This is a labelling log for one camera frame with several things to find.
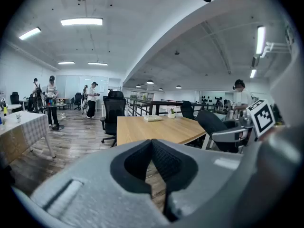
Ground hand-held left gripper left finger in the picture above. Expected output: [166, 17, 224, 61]
[30, 138, 171, 228]

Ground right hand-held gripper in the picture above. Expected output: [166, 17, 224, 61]
[212, 99, 276, 143]

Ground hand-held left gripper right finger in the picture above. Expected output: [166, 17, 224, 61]
[151, 138, 247, 223]

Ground person's right forearm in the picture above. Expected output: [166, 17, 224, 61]
[257, 126, 288, 142]

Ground person's white shirt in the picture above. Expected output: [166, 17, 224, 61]
[269, 20, 304, 130]

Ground beige book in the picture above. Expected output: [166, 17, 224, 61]
[143, 114, 163, 123]

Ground tall black mesh office chair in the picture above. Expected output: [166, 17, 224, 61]
[100, 90, 127, 148]

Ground black metal railing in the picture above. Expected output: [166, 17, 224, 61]
[124, 97, 223, 117]

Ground round dark table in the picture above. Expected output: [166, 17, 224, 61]
[43, 103, 67, 131]

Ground glass plant cabinet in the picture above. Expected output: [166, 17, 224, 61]
[130, 91, 155, 102]

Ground table with checkered cloth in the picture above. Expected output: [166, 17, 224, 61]
[0, 110, 57, 167]

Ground white ceiling pipes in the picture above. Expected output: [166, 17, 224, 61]
[261, 41, 292, 58]

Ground round white table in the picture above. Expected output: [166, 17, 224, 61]
[0, 104, 22, 115]

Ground wide ceiling panel light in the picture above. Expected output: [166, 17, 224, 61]
[60, 17, 104, 27]

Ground row of black wall-hung objects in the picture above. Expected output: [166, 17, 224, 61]
[200, 94, 224, 104]

